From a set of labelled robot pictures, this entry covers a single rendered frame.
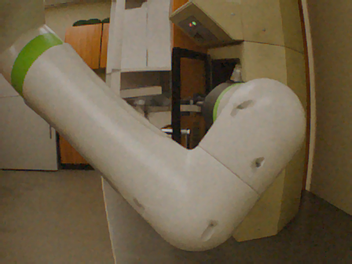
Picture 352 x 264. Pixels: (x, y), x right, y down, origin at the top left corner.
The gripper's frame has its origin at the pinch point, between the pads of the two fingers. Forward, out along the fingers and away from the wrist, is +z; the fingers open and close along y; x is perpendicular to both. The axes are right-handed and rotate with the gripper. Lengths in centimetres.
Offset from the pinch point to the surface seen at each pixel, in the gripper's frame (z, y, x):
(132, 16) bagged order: 146, 4, -40
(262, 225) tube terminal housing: 5.1, -18.0, 29.6
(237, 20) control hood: 5.0, -10.0, -18.7
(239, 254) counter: -2.7, -9.8, 33.3
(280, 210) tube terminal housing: 5.5, -22.9, 26.1
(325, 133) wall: 35, -54, 11
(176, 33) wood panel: 41.9, -2.8, -18.2
